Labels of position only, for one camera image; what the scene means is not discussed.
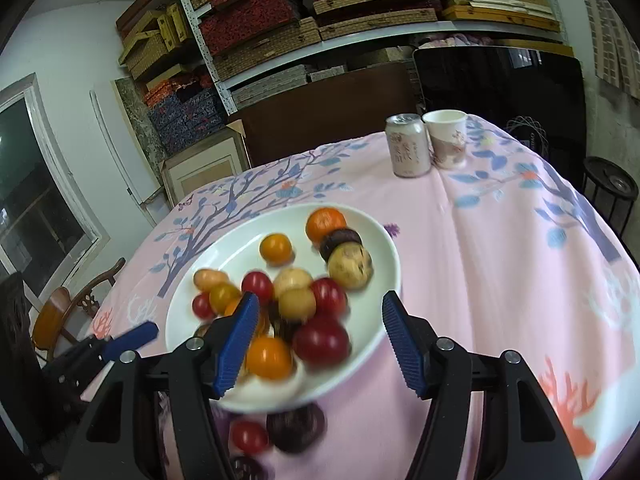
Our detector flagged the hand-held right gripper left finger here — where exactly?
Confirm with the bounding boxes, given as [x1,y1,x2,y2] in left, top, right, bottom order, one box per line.
[60,291,261,480]

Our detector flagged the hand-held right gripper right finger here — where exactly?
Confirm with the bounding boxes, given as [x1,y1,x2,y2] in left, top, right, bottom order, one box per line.
[381,290,583,480]

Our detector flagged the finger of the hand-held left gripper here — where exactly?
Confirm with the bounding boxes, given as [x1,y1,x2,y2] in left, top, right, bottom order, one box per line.
[42,354,110,398]
[75,321,160,362]

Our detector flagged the dark water chestnut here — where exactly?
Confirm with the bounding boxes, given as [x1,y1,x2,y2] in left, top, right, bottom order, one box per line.
[267,305,301,343]
[266,402,327,453]
[227,455,268,480]
[319,227,363,263]

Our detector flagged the red cherry tomato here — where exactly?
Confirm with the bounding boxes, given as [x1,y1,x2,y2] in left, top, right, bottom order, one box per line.
[229,419,271,453]
[241,270,275,306]
[191,292,216,320]

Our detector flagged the red plum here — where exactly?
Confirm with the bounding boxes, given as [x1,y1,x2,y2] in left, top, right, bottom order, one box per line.
[292,314,352,367]
[310,277,348,317]

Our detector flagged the striped pepino melon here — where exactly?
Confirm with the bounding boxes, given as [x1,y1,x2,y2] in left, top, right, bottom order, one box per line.
[327,241,374,291]

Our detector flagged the white plate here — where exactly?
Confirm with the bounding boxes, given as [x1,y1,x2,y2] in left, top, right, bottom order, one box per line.
[165,203,402,415]

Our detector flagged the mandarin orange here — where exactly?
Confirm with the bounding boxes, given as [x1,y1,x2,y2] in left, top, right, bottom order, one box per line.
[305,207,348,242]

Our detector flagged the dark wooden furniture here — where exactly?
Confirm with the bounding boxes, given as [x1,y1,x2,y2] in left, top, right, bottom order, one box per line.
[0,270,56,466]

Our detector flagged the wooden armchair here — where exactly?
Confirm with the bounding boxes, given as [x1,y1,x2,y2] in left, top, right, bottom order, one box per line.
[31,257,127,363]

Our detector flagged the pink deer print tablecloth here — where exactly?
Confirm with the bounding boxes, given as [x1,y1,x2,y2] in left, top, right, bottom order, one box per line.
[80,115,640,480]

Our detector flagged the framed picture in cardboard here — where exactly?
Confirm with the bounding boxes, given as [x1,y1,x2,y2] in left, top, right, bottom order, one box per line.
[160,120,251,208]

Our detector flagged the white framed window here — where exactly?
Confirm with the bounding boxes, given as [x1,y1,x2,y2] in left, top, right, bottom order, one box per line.
[0,74,110,306]

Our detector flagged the white leaning board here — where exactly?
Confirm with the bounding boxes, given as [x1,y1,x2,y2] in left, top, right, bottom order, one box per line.
[90,80,168,226]

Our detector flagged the pink drink can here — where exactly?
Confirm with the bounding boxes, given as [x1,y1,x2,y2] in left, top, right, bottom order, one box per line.
[385,113,432,179]

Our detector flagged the printed paper cup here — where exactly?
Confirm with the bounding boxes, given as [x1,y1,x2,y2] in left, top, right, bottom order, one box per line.
[422,109,469,170]

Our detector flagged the marble patterned slab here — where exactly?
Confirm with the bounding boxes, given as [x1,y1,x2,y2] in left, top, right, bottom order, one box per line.
[114,77,168,166]

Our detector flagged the stack of blue patterned boxes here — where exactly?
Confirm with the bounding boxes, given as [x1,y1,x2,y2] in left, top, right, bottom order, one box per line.
[144,72,226,156]

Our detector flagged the brown wooden board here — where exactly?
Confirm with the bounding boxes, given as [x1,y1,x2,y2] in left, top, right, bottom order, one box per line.
[227,62,418,168]

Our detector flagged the black round stand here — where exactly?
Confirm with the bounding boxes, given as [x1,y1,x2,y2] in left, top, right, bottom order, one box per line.
[581,156,638,241]

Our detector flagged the black glossy panel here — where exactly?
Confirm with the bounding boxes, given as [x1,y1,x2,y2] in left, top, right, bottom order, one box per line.
[412,45,587,161]

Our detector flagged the stack of woven boxes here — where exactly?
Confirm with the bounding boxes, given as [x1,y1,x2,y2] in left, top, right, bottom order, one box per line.
[116,0,463,111]

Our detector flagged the white metal shelf unit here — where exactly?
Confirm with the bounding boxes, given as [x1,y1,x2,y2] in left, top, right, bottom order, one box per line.
[170,0,573,111]

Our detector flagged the pink cloth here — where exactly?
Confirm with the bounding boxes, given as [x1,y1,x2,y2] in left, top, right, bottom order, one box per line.
[415,32,496,48]

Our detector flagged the dark red patterned box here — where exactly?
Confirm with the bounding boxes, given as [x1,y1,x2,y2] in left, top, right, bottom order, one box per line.
[197,0,301,56]

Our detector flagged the stack of yellow flat boxes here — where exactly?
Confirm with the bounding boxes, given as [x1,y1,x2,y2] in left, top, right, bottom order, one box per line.
[442,0,561,33]

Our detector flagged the checked curtain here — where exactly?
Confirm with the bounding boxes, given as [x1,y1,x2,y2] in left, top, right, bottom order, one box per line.
[575,0,640,101]

